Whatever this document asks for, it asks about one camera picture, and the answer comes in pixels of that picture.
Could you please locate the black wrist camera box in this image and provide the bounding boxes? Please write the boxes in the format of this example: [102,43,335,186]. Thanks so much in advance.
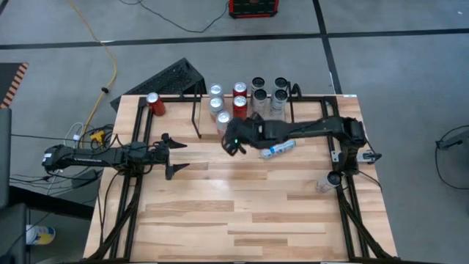
[126,141,150,161]
[221,134,247,157]

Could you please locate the red Coca-Cola can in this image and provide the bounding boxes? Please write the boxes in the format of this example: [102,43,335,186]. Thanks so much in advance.
[145,92,166,117]
[232,95,248,121]
[232,81,248,98]

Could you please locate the grey cabinet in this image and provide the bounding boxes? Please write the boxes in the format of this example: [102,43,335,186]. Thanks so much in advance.
[0,108,12,210]

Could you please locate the yellow extension cable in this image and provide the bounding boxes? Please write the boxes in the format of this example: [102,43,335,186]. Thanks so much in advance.
[69,0,118,147]

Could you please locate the red and black toolbox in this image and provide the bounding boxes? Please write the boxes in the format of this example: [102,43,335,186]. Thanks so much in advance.
[227,0,280,19]

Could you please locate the white Celsius Peach Vibe can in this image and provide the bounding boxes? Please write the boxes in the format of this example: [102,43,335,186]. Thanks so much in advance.
[252,89,269,118]
[315,170,344,194]
[251,76,267,92]

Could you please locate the grey floor stand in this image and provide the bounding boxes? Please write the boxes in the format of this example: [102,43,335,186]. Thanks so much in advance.
[435,130,469,150]

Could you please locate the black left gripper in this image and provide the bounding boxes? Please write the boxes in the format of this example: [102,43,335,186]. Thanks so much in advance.
[148,132,191,181]

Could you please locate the white Celsius Arctic Vibe can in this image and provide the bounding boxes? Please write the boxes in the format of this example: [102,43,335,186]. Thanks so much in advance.
[273,76,289,92]
[270,89,289,121]
[259,139,297,160]

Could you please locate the hazard striped floor mat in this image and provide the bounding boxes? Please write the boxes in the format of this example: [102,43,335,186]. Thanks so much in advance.
[0,62,29,110]

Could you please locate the white yellow blue container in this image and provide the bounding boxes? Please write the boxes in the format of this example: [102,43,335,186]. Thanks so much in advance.
[25,224,56,246]

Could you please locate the grey metal base plate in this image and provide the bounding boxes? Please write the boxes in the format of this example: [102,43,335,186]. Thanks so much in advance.
[330,149,382,164]

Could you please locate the pink silver Spindrift can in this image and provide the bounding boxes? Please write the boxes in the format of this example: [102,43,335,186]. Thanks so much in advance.
[215,111,232,136]
[208,95,225,121]
[208,82,225,99]

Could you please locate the black aluminium rig frame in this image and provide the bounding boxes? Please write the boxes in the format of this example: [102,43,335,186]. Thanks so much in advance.
[97,93,399,261]

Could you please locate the black metal shelf frame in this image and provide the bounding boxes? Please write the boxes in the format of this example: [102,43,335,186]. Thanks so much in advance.
[281,81,303,125]
[190,83,204,139]

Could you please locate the black floor cable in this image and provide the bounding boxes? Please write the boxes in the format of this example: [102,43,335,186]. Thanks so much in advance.
[119,0,230,34]

